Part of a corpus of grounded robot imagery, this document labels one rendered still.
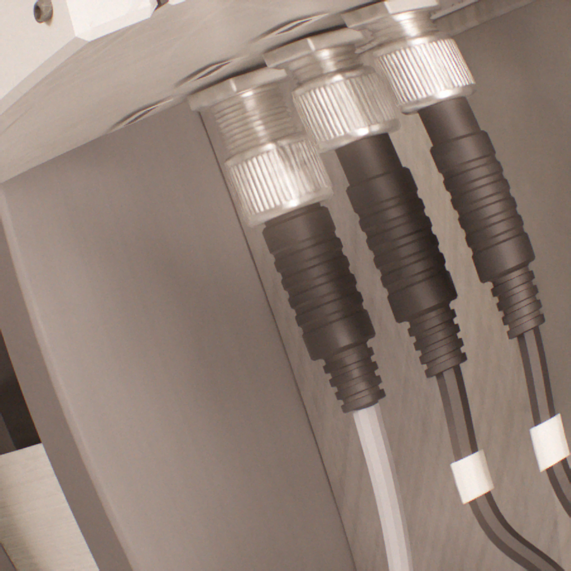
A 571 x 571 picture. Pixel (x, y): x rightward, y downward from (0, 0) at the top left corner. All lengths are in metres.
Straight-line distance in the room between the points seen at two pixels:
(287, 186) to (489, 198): 0.07
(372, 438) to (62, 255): 0.11
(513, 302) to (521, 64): 0.06
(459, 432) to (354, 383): 0.04
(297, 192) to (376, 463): 0.05
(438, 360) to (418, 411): 0.10
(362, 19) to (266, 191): 0.07
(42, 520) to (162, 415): 0.85
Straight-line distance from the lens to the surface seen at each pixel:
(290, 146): 0.69
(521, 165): 0.69
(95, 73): 0.58
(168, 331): 0.79
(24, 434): 1.74
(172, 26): 0.56
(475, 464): 0.66
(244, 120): 0.69
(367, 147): 0.66
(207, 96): 0.69
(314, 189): 0.69
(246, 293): 0.80
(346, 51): 0.66
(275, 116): 0.69
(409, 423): 0.76
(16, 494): 1.64
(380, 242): 0.66
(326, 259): 0.69
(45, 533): 1.64
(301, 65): 0.66
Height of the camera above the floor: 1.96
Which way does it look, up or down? 41 degrees down
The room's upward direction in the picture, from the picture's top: 1 degrees clockwise
